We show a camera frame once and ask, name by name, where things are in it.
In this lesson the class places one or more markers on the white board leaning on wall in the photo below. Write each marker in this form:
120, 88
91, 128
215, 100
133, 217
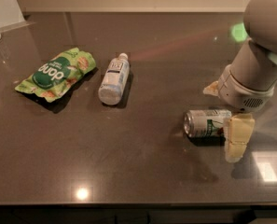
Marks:
11, 16

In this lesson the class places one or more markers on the white plastic water bottle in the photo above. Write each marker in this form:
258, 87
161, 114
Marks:
114, 82

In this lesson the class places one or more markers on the green dang snack bag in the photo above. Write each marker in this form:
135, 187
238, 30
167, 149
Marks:
55, 78

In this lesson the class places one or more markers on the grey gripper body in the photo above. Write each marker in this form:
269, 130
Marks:
237, 93

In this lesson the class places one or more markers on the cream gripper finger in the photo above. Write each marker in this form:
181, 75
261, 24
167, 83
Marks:
212, 89
238, 130

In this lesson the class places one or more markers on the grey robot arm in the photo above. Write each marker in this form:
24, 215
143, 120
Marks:
248, 82

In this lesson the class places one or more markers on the white green 7up can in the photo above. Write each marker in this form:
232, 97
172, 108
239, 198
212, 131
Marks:
205, 123

